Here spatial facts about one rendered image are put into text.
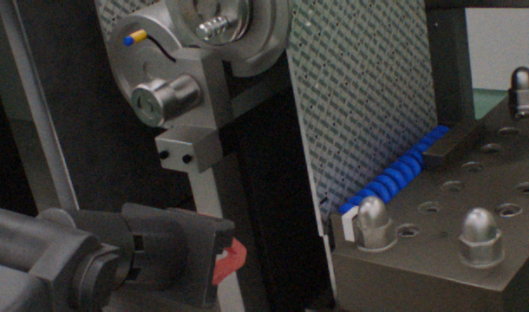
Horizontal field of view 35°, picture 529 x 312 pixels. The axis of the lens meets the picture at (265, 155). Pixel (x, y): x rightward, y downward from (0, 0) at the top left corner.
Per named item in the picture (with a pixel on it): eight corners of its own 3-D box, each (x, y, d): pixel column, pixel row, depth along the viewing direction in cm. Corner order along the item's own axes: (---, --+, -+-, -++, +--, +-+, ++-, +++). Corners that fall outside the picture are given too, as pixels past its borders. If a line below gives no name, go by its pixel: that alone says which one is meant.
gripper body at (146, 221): (218, 309, 62) (146, 313, 56) (127, 281, 68) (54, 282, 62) (232, 224, 62) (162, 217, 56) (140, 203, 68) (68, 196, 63)
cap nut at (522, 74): (502, 107, 96) (499, 71, 94) (515, 96, 99) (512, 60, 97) (533, 110, 94) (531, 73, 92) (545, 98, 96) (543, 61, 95)
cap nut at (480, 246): (451, 263, 69) (446, 216, 67) (470, 242, 71) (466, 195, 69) (493, 272, 66) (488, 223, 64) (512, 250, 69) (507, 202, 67)
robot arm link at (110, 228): (74, 219, 53) (22, 197, 56) (49, 323, 53) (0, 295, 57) (152, 224, 58) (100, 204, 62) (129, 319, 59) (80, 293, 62)
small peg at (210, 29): (192, 29, 71) (201, 22, 70) (213, 19, 73) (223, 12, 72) (200, 43, 71) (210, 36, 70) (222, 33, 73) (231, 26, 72)
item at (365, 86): (319, 235, 80) (286, 51, 72) (434, 137, 95) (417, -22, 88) (323, 236, 79) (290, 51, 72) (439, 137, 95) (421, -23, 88)
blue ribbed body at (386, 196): (334, 237, 80) (328, 205, 79) (438, 146, 95) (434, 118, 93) (364, 243, 78) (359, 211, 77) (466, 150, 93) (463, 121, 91)
